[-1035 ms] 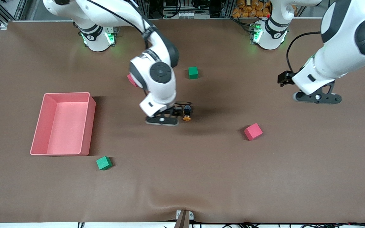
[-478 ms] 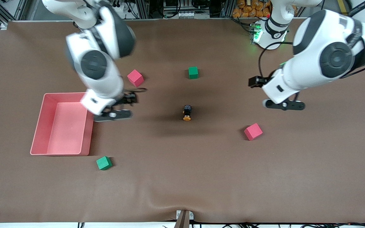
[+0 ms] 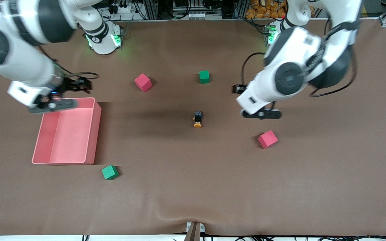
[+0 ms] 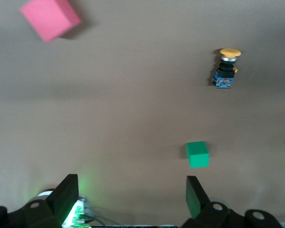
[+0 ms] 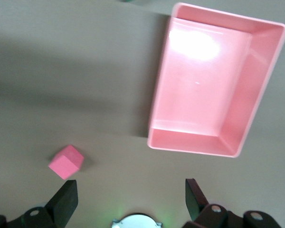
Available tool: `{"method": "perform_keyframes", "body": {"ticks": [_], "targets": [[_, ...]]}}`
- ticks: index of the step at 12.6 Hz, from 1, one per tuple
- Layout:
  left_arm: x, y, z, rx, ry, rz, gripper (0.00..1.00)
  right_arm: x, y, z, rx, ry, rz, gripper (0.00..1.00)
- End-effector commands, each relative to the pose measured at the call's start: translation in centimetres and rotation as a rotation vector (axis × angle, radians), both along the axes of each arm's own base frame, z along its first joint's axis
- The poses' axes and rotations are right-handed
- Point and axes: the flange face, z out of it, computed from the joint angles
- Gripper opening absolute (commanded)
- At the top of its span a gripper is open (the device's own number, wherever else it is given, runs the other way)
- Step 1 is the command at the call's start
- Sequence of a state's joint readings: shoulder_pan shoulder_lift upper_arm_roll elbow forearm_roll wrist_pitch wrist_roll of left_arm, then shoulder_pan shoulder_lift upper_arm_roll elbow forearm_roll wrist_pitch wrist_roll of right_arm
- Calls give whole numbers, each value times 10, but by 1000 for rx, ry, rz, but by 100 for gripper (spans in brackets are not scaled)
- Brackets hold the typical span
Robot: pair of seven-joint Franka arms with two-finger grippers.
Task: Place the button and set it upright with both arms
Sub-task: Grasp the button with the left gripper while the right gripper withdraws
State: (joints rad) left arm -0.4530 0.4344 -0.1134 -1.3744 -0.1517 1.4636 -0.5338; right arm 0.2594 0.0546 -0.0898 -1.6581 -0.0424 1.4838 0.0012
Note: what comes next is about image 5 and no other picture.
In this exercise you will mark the pink plastic tray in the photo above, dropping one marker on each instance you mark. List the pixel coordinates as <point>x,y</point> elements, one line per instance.
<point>204,95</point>

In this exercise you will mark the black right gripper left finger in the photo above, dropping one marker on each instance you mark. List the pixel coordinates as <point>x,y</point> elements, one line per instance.
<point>61,204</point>

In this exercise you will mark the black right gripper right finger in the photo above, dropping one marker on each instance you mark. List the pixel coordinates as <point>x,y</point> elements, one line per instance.
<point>197,206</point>

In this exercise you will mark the pink foam cube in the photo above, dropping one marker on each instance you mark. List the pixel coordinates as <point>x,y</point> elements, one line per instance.
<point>65,164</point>

